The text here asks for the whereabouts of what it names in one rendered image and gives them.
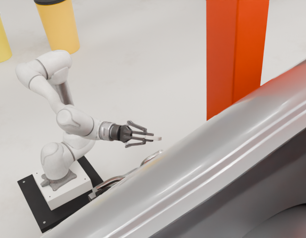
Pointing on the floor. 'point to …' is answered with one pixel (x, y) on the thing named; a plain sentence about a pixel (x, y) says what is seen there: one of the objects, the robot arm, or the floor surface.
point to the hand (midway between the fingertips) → (153, 137)
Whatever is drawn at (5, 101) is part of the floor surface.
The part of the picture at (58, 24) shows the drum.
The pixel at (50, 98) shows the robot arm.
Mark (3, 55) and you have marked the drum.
